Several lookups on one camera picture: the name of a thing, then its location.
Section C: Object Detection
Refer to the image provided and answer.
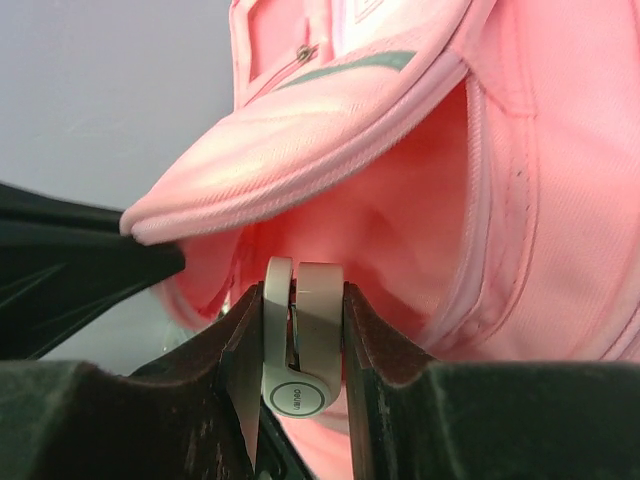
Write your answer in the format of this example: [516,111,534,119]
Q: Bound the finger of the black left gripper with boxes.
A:
[1,185,185,360]

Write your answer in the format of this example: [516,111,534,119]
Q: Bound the pink small stapler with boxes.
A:
[262,257,344,419]

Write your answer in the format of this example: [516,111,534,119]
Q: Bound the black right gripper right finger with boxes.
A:
[344,284,639,479]

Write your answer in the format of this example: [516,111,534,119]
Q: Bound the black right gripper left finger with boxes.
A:
[1,285,262,479]

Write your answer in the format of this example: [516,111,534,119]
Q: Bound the pink student backpack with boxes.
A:
[120,0,640,480]

